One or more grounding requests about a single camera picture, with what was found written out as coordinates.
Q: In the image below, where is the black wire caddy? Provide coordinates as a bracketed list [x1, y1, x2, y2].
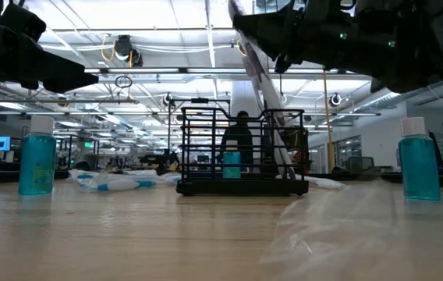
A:
[175, 105, 310, 197]

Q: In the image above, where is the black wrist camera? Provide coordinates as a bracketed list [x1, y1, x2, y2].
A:
[0, 2, 48, 43]

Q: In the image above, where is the purple white toothbrush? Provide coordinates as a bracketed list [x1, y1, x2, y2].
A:
[228, 0, 299, 181]
[306, 175, 347, 191]

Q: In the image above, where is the clear plastic wrapper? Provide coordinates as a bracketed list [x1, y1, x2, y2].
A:
[259, 181, 404, 281]

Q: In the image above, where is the person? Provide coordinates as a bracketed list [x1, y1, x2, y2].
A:
[220, 110, 255, 173]

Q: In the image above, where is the black metal station frame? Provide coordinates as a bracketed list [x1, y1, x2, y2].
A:
[168, 97, 231, 173]

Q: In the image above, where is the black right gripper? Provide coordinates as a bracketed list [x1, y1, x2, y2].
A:
[232, 0, 386, 79]

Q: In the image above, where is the blue mouthwash bottle white cap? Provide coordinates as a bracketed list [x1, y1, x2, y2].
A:
[221, 140, 243, 180]
[397, 116, 442, 202]
[18, 115, 58, 197]

